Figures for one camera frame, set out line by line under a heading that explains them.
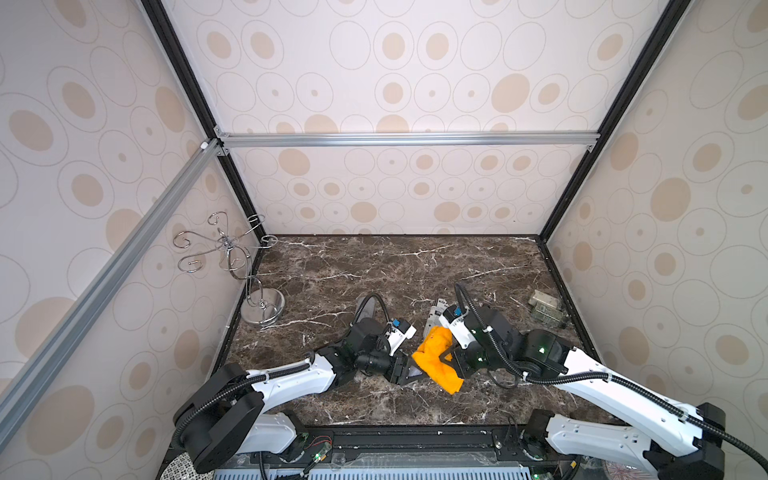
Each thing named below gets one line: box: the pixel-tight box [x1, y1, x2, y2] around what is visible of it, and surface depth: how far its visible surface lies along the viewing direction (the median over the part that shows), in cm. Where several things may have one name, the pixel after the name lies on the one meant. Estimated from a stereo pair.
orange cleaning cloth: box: [412, 326, 464, 395], surface depth 71 cm
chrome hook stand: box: [173, 211, 285, 324], surface depth 81 cm
